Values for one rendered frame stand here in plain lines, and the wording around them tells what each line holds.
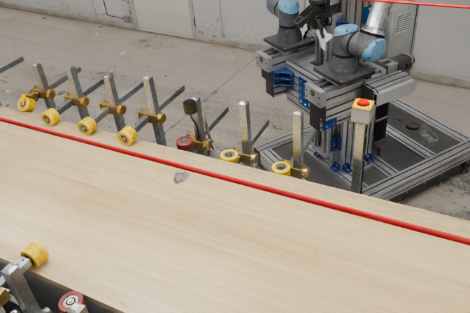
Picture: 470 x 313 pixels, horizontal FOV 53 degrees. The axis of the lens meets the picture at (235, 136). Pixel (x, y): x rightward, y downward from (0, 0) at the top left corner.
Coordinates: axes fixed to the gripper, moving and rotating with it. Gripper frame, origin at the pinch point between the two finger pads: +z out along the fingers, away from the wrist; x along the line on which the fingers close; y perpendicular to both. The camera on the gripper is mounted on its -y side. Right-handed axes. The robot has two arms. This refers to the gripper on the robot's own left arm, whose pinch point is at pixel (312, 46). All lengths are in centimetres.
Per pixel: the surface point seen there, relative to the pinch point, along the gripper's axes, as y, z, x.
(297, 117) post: -19.4, 20.0, -16.6
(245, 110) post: -32.8, 21.5, 3.0
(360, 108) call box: -6.4, 9.9, -38.6
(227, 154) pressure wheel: -44, 41, 3
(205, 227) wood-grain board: -71, 42, -32
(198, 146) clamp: -49, 47, 25
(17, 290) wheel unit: -134, 23, -42
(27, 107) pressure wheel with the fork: -115, 38, 100
